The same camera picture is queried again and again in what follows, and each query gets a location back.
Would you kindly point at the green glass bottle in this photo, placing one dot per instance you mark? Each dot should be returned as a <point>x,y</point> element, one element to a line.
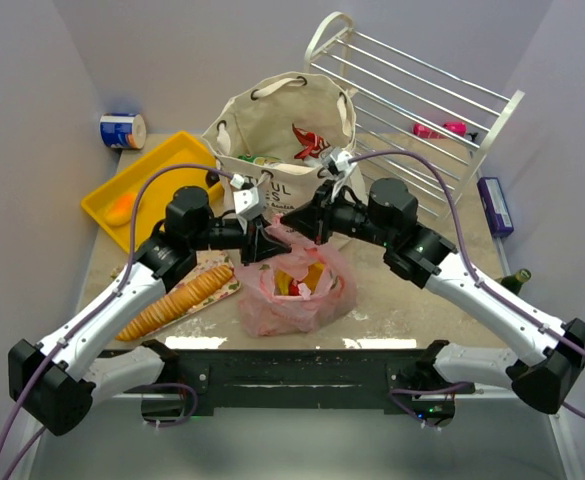
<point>515,281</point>

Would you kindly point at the green chips bag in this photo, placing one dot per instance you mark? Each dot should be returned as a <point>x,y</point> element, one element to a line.
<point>263,161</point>

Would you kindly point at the row of round crackers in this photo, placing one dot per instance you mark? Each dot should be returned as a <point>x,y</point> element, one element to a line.
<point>137,329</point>

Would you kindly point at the blue white tissue roll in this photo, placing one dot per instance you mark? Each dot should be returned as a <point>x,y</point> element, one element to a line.
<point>123,131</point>

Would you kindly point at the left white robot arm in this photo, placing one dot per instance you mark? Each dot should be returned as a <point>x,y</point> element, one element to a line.
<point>48,379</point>

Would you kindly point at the dark toy plum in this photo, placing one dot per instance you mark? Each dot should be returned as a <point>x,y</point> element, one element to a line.
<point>211,179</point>

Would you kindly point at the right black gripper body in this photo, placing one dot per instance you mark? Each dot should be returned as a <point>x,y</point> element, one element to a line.
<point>323,214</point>

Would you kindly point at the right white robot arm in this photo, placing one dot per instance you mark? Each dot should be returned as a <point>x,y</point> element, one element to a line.
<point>543,356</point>

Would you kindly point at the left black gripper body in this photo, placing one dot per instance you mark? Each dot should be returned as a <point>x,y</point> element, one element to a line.
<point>250,241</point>

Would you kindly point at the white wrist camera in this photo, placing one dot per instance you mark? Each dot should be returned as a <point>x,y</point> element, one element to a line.
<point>249,202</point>
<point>339,163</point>

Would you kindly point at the white metal rack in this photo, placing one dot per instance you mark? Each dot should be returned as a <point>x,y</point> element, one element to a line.
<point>392,89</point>

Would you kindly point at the red toy apple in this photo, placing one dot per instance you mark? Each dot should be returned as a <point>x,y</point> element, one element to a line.
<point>297,289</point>

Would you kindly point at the yellow plastic tray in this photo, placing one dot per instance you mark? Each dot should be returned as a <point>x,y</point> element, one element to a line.
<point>179,148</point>

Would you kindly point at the pink plastic bag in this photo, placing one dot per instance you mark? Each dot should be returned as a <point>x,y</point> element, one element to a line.
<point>265,313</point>

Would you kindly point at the purple box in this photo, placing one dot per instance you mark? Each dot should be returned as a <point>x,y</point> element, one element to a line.
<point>495,207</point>

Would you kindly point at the yellow toy banana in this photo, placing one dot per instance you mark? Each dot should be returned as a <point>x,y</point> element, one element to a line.
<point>282,279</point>

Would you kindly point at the black base frame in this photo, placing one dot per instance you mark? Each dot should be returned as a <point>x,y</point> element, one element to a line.
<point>393,381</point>

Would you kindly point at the orange toy mango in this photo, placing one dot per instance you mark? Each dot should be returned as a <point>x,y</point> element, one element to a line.
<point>120,211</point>

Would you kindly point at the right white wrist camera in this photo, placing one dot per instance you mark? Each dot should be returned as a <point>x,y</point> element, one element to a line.
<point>339,163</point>

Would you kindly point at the red white snack packet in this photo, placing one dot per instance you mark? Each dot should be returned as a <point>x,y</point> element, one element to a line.
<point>314,148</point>

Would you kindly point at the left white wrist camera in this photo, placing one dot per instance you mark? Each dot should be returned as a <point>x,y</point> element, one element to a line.
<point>249,202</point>

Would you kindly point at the pink packet behind rack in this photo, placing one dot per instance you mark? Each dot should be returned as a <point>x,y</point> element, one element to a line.
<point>424,132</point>

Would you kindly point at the beige canvas tote bag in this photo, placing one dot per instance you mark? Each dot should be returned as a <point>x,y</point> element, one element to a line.
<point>259,122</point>

